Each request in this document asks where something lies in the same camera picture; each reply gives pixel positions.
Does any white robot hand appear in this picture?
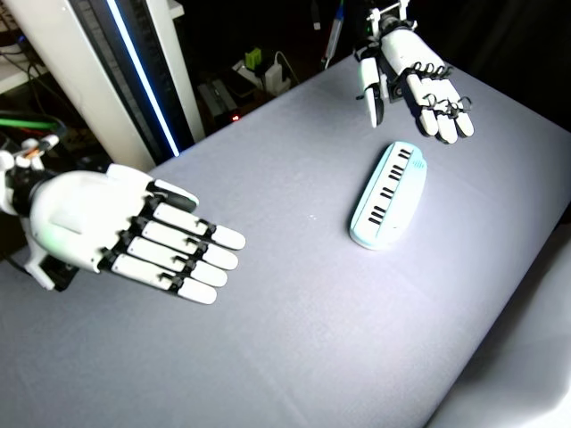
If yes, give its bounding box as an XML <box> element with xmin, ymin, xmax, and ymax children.
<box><xmin>27</xmin><ymin>163</ymin><xmax>247</xmax><ymax>306</ymax></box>
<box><xmin>355</xmin><ymin>26</ymin><xmax>476</xmax><ymax>145</ymax></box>

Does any light blue toy piano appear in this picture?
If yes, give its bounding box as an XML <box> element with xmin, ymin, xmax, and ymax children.
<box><xmin>348</xmin><ymin>141</ymin><xmax>430</xmax><ymax>251</ymax></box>

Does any white column with blue light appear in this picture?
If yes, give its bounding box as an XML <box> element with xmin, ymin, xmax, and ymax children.
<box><xmin>4</xmin><ymin>0</ymin><xmax>206</xmax><ymax>173</ymax></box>

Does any white power adapter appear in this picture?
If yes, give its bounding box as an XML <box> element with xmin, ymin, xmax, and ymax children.
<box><xmin>262</xmin><ymin>51</ymin><xmax>292</xmax><ymax>94</ymax></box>

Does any white shelf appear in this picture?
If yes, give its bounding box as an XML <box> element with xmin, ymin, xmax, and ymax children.
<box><xmin>0</xmin><ymin>0</ymin><xmax>48</xmax><ymax>95</ymax></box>

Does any black power strip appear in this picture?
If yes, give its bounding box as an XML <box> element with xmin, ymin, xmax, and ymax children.
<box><xmin>197</xmin><ymin>78</ymin><xmax>242</xmax><ymax>124</ymax></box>

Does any grey table cloth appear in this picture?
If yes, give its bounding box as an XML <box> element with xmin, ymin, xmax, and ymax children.
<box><xmin>0</xmin><ymin>53</ymin><xmax>571</xmax><ymax>428</ymax></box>

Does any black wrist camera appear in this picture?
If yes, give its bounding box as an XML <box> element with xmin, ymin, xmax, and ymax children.
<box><xmin>386</xmin><ymin>79</ymin><xmax>406</xmax><ymax>104</ymax></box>

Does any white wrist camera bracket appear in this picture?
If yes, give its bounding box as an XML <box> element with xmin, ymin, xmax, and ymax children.
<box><xmin>21</xmin><ymin>251</ymin><xmax>80</xmax><ymax>293</ymax></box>

